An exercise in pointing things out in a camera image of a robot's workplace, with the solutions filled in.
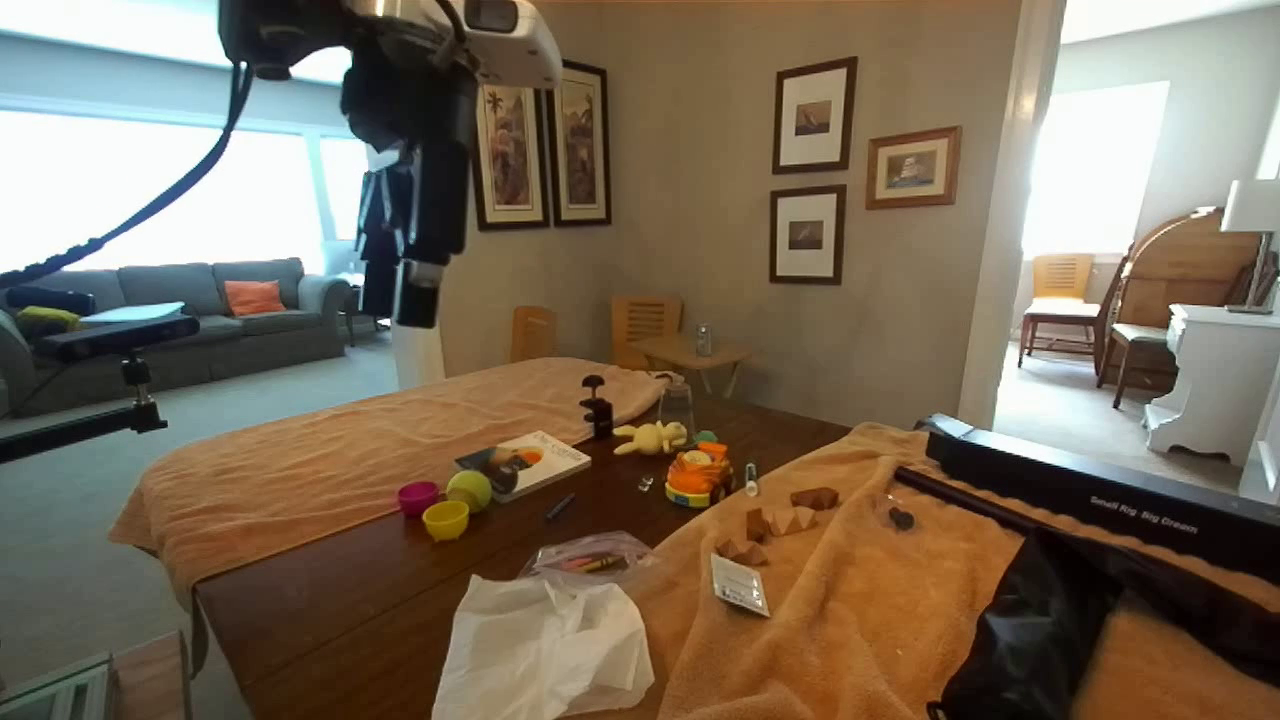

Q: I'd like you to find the yellow upholstered armchair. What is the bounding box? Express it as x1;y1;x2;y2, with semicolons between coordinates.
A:
1016;251;1099;371

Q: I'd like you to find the black camera on stand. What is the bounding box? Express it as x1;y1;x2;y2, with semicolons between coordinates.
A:
0;311;206;470

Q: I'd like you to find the yellow plastic cup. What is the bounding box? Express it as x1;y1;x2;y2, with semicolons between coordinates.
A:
422;495;474;546

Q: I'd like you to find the long black case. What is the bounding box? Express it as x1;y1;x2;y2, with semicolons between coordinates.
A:
920;407;1280;585

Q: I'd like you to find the square black framed picture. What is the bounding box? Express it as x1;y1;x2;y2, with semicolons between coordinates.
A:
770;180;849;290
771;53;861;178

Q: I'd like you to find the brown wood framed picture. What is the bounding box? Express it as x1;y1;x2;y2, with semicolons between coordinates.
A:
866;123;966;212

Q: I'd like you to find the wooden rocking chair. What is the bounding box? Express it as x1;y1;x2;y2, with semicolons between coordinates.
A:
1094;200;1271;413

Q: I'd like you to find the tall black framed picture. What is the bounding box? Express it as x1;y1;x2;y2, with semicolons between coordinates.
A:
474;82;553;231
549;57;615;230

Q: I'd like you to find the orange toy car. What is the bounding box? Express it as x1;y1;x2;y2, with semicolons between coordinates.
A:
659;435;735;514

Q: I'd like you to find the small white packet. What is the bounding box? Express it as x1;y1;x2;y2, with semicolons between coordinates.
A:
705;550;776;620

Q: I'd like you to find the clear plastic bag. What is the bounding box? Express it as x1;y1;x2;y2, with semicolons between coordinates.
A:
529;529;652;598

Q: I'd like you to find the orange cushion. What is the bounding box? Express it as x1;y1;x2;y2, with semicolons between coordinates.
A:
220;277;289;320

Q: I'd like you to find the yellow plush toy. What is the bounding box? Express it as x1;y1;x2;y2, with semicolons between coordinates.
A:
608;416;694;460

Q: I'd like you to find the clear plastic jar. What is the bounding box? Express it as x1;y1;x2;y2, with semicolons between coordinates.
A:
659;375;702;434

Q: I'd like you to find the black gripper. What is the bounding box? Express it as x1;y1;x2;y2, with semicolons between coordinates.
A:
336;53;479;334

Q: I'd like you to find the small black tripod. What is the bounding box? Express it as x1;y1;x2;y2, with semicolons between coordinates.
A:
576;371;615;445

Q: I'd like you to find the orange towel under book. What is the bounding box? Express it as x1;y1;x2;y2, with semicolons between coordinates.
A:
110;357;673;603

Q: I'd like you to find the yellow cushion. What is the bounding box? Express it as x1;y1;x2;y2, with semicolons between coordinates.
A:
11;306;86;336

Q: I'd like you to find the white desk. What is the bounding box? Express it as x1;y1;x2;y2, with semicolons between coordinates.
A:
1139;302;1280;472

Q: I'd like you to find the green tennis ball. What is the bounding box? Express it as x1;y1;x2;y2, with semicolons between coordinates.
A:
446;465;495;517

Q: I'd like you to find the dark blue cushion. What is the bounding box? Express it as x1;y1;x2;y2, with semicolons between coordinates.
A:
5;282;101;320

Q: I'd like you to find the small wooden table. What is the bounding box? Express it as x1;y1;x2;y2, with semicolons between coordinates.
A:
638;334;751;404

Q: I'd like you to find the bird cover book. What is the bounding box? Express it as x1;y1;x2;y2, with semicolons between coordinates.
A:
452;427;596;509

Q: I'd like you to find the pink plastic cup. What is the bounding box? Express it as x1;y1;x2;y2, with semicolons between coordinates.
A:
398;476;446;525

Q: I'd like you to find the white cloth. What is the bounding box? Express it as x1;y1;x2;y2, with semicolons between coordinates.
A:
427;574;659;720

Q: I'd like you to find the grey sofa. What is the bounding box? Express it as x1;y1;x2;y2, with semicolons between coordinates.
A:
0;257;360;416

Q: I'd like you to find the black plastic bag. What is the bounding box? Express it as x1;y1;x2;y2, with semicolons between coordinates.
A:
931;529;1280;720

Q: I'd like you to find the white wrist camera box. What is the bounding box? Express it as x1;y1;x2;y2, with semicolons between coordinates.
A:
446;0;568;91

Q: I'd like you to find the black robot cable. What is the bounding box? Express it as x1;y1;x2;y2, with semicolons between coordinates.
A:
0;57;256;294

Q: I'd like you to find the orange towel under black case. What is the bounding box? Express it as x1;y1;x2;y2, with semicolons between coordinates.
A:
625;422;1280;720

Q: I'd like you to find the wooden side table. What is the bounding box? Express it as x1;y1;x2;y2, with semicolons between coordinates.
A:
113;630;191;720

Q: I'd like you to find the white table lamp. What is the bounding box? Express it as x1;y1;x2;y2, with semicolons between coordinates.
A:
1216;178;1280;318

